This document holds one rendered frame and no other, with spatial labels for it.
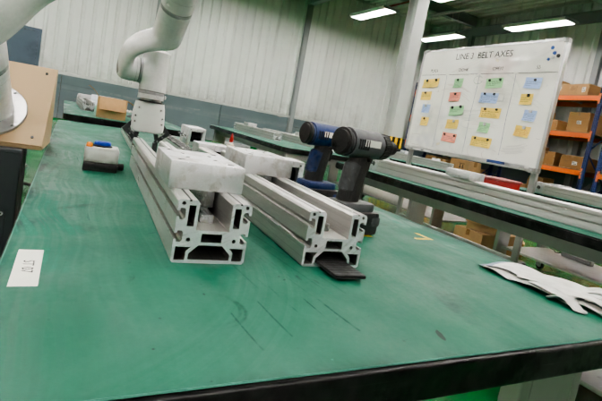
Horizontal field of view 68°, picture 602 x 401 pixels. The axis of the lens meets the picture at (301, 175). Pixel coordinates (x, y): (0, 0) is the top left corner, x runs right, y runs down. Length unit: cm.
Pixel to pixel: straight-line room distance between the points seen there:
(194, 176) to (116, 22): 1193
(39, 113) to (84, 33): 1092
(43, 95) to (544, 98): 326
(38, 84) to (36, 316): 122
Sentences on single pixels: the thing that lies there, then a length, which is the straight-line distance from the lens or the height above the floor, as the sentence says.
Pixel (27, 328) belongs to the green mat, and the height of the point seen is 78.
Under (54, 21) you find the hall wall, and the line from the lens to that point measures 1246.
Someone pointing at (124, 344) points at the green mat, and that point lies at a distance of 42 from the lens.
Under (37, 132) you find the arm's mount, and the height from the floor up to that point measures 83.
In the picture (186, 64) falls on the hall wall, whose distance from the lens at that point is 1270.
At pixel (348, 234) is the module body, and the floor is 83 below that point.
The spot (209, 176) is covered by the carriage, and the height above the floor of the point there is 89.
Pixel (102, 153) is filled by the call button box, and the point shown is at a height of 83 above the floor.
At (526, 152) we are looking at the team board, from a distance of 380.
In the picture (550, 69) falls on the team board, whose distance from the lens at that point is 385.
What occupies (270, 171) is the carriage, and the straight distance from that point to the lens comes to 96.
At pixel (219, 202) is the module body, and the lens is 67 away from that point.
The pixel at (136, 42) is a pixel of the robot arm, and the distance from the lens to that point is 144.
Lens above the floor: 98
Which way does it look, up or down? 6 degrees down
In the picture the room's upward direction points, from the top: 10 degrees clockwise
